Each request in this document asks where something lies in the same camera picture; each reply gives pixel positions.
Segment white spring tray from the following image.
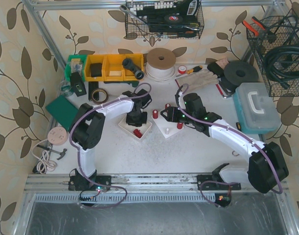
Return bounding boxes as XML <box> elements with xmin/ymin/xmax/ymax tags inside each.
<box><xmin>118</xmin><ymin>118</ymin><xmax>152</xmax><ymax>141</ymax></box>

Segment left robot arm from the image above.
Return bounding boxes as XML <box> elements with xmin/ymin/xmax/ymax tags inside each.
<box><xmin>69</xmin><ymin>89</ymin><xmax>152</xmax><ymax>190</ymax></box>

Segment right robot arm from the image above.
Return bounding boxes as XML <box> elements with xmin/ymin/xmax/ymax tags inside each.
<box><xmin>161</xmin><ymin>93</ymin><xmax>289</xmax><ymax>193</ymax></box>

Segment brown tape roll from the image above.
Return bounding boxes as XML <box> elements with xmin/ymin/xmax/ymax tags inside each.
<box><xmin>91</xmin><ymin>88</ymin><xmax>109</xmax><ymax>105</ymax></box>

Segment beige work glove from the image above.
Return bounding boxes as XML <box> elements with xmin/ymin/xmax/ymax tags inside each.
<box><xmin>175</xmin><ymin>69</ymin><xmax>219</xmax><ymax>93</ymax></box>

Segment grey pipe fitting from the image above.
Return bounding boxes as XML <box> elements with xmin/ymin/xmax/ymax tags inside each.
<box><xmin>122</xmin><ymin>58</ymin><xmax>144</xmax><ymax>80</ymax></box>

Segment yellow storage bins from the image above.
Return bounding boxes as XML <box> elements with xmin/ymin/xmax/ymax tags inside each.
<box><xmin>84</xmin><ymin>54</ymin><xmax>144</xmax><ymax>82</ymax></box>

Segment small yellow black screwdriver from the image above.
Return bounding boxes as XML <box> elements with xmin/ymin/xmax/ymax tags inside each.
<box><xmin>176</xmin><ymin>66</ymin><xmax>203</xmax><ymax>77</ymax></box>

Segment black brush with sponge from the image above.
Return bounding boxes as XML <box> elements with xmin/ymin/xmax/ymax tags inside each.
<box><xmin>207</xmin><ymin>58</ymin><xmax>229</xmax><ymax>77</ymax></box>

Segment black box in bin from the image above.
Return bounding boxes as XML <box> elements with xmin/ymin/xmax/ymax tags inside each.
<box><xmin>90</xmin><ymin>63</ymin><xmax>102</xmax><ymax>77</ymax></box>

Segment yellow black screwdriver by toolbox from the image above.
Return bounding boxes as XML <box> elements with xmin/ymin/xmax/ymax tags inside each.
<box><xmin>236</xmin><ymin>122</ymin><xmax>241</xmax><ymax>131</ymax></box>

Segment black battery charger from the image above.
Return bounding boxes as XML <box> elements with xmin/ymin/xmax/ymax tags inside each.
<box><xmin>70</xmin><ymin>72</ymin><xmax>87</xmax><ymax>97</ymax></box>

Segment green foam pad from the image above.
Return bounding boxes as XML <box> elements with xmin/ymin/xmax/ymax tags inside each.
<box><xmin>46</xmin><ymin>95</ymin><xmax>78</xmax><ymax>131</ymax></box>

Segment black foam disc spool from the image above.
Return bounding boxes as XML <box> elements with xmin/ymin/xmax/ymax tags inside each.
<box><xmin>221</xmin><ymin>61</ymin><xmax>259</xmax><ymax>92</ymax></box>

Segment glass jar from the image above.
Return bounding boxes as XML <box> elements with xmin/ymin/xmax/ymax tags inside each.
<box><xmin>60</xmin><ymin>81</ymin><xmax>73</xmax><ymax>97</ymax></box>

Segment round sanding disc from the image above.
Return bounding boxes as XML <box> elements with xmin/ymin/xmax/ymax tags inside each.
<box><xmin>47</xmin><ymin>126</ymin><xmax>69</xmax><ymax>145</ymax></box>

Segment green storage bin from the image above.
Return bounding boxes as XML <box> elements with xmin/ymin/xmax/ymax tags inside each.
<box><xmin>65</xmin><ymin>55</ymin><xmax>87</xmax><ymax>81</ymax></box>

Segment teal clear toolbox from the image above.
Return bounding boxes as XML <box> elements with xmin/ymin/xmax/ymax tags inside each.
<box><xmin>232</xmin><ymin>82</ymin><xmax>281</xmax><ymax>134</ymax></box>

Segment white four-peg base plate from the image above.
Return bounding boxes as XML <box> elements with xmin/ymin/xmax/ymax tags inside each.
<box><xmin>152</xmin><ymin>110</ymin><xmax>184</xmax><ymax>139</ymax></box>

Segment white cable spool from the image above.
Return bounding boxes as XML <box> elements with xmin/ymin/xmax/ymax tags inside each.
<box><xmin>145</xmin><ymin>48</ymin><xmax>176</xmax><ymax>82</ymax></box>

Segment wire basket with tools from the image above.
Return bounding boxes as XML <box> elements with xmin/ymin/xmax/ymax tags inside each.
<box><xmin>119</xmin><ymin>0</ymin><xmax>204</xmax><ymax>41</ymax></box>

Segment white cord bundle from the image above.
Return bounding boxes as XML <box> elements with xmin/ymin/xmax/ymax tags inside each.
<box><xmin>31</xmin><ymin>139</ymin><xmax>59</xmax><ymax>174</ymax></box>

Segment orange handled pliers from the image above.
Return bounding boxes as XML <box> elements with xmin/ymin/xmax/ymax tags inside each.
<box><xmin>242</xmin><ymin>16</ymin><xmax>266</xmax><ymax>37</ymax></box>

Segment aluminium rail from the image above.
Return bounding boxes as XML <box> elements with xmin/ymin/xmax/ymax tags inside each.
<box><xmin>24</xmin><ymin>172</ymin><xmax>226</xmax><ymax>193</ymax></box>

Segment black hose coil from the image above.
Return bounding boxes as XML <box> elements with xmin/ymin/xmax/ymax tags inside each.
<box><xmin>263</xmin><ymin>43</ymin><xmax>299</xmax><ymax>84</ymax></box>

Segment wire basket with hoses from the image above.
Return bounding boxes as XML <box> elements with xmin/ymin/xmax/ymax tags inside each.
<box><xmin>246</xmin><ymin>14</ymin><xmax>299</xmax><ymax>97</ymax></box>

